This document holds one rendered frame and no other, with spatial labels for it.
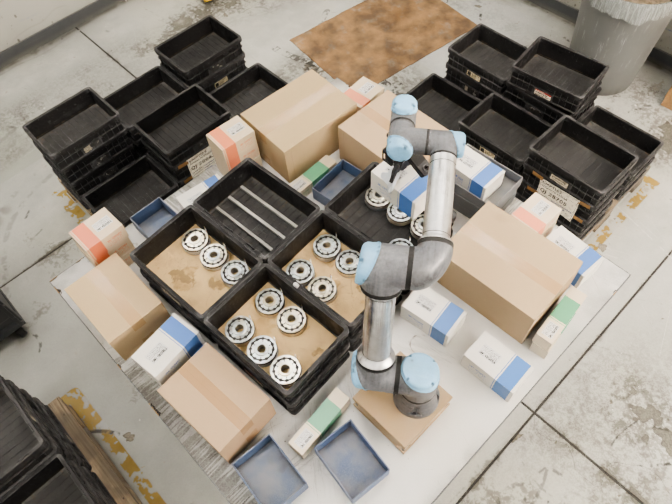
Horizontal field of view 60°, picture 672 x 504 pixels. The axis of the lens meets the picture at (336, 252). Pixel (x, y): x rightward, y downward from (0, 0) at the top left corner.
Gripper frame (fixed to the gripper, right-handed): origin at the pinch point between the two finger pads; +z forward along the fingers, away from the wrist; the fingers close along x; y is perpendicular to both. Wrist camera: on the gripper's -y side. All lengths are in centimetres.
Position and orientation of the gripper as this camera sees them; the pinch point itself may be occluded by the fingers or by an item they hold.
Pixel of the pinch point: (404, 182)
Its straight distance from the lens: 200.4
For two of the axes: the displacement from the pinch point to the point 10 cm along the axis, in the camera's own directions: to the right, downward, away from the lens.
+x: -7.2, 6.1, -3.4
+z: 0.5, 5.3, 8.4
